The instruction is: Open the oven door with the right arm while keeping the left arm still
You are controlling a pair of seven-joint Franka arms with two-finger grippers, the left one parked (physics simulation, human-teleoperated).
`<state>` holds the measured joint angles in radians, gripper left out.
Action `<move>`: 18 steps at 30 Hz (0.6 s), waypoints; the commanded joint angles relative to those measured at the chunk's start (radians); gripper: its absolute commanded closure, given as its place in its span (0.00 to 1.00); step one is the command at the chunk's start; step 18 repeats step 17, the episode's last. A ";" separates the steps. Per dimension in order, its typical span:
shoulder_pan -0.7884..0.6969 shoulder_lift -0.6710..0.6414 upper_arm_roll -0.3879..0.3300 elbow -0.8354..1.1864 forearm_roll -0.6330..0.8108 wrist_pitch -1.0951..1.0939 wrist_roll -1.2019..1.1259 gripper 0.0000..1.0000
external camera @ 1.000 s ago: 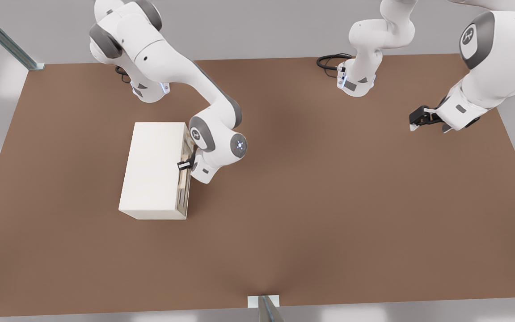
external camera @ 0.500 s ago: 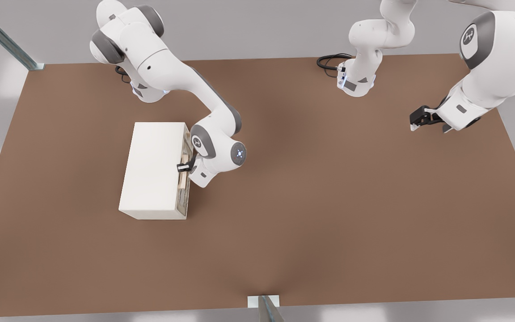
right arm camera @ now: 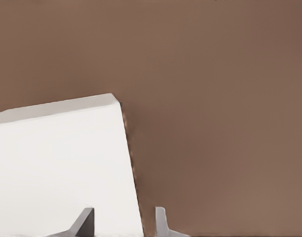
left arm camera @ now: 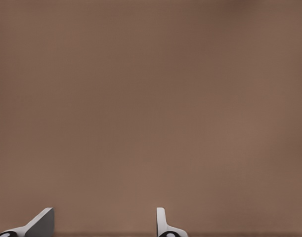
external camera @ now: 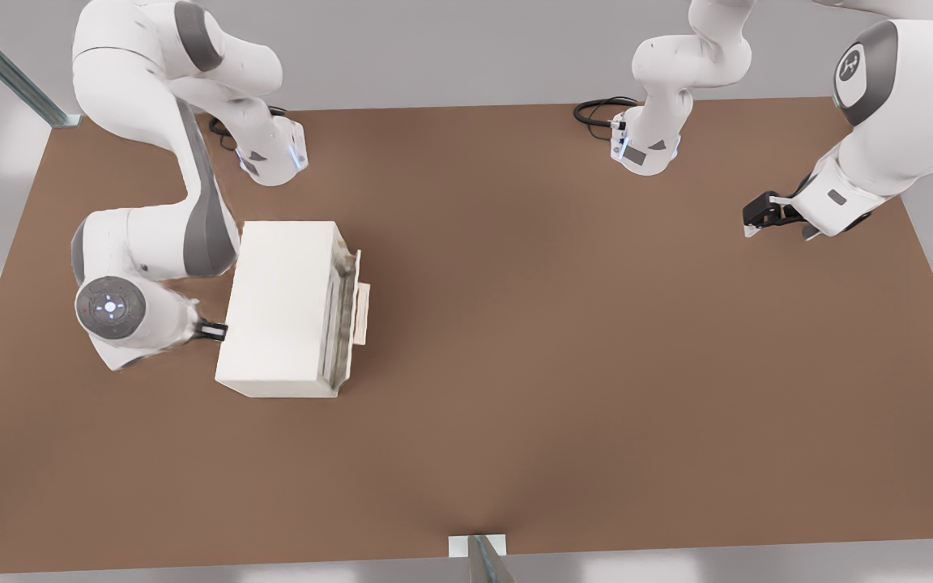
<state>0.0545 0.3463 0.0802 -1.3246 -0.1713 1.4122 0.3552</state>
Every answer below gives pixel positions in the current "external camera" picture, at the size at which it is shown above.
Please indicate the white oven body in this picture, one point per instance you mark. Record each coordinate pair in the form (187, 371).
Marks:
(279, 309)

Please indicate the silver frame post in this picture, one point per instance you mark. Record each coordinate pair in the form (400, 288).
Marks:
(5, 66)
(483, 560)

